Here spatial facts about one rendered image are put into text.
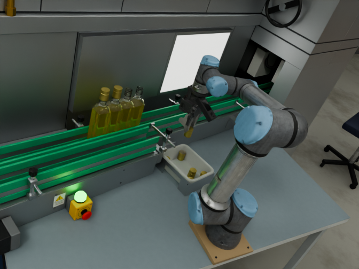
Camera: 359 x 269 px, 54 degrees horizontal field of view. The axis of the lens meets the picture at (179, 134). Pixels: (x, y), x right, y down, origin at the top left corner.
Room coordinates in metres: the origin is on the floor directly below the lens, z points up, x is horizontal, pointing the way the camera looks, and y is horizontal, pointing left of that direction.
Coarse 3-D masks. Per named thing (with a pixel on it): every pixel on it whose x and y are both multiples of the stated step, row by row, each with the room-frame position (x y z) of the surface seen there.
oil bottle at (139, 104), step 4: (132, 96) 1.29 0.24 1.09; (132, 100) 1.27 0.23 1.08; (136, 100) 1.27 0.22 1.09; (140, 100) 1.28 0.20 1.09; (136, 104) 1.26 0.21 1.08; (140, 104) 1.28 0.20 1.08; (144, 104) 1.30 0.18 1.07; (136, 108) 1.27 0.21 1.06; (140, 108) 1.28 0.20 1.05; (132, 112) 1.26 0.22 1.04; (136, 112) 1.27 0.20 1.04; (140, 112) 1.29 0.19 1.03; (132, 116) 1.26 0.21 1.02; (136, 116) 1.28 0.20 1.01; (140, 116) 1.29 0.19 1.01; (132, 120) 1.26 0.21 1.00; (136, 120) 1.28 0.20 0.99; (140, 120) 1.30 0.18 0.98; (132, 124) 1.27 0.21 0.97; (136, 124) 1.29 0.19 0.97
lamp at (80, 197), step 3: (78, 192) 0.91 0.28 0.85; (81, 192) 0.91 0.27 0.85; (84, 192) 0.92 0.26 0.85; (75, 195) 0.89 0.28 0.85; (78, 195) 0.89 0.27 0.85; (81, 195) 0.90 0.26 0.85; (84, 195) 0.90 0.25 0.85; (75, 198) 0.89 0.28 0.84; (78, 198) 0.88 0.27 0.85; (81, 198) 0.89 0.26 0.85; (84, 198) 0.90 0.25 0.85; (75, 201) 0.88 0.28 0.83; (78, 201) 0.88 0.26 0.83; (81, 201) 0.89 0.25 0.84; (84, 201) 0.90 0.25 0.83
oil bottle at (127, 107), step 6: (120, 102) 1.23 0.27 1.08; (126, 102) 1.23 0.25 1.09; (132, 102) 1.25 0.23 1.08; (126, 108) 1.22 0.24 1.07; (132, 108) 1.25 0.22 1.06; (126, 114) 1.23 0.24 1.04; (120, 120) 1.21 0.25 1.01; (126, 120) 1.23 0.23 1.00; (120, 126) 1.21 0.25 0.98; (126, 126) 1.24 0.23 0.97
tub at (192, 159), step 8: (184, 144) 1.45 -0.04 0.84; (168, 152) 1.36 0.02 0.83; (176, 152) 1.40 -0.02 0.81; (192, 152) 1.41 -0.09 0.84; (168, 160) 1.28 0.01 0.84; (176, 160) 1.39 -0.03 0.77; (184, 160) 1.42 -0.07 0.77; (192, 160) 1.40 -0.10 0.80; (200, 160) 1.38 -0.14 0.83; (176, 168) 1.25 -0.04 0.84; (184, 168) 1.36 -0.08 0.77; (200, 168) 1.36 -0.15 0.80; (208, 168) 1.34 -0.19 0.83; (184, 176) 1.22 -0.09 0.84; (200, 176) 1.25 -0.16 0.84
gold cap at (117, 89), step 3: (114, 87) 1.19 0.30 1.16; (117, 87) 1.20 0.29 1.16; (120, 87) 1.21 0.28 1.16; (114, 90) 1.19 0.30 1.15; (117, 90) 1.18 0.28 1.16; (120, 90) 1.19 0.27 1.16; (114, 93) 1.19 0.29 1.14; (117, 93) 1.18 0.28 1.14; (120, 93) 1.19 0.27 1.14; (114, 96) 1.18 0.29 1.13; (117, 96) 1.19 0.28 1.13; (120, 96) 1.20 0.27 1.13
